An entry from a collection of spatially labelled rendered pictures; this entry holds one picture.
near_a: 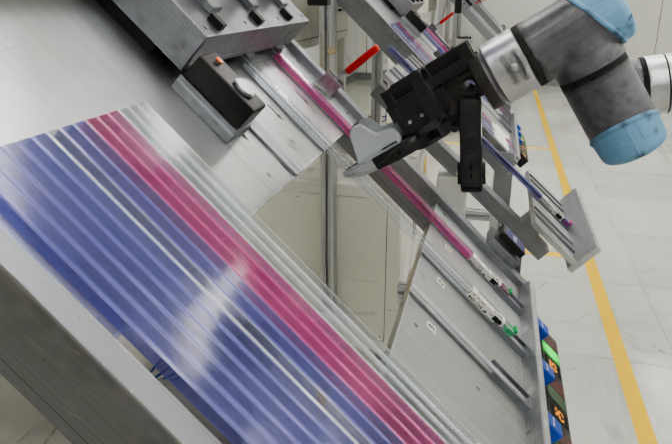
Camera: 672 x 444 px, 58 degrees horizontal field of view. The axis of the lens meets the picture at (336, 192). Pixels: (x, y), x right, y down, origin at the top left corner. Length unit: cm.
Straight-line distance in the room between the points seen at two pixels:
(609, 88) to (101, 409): 56
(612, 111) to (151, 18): 49
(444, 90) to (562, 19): 15
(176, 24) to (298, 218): 133
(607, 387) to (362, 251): 87
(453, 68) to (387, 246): 120
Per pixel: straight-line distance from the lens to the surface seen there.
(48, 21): 60
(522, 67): 70
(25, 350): 39
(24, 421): 97
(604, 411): 205
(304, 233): 192
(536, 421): 73
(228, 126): 61
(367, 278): 192
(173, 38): 64
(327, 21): 171
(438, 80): 72
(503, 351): 81
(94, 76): 57
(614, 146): 73
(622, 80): 71
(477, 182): 73
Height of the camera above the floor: 117
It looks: 18 degrees down
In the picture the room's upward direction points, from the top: straight up
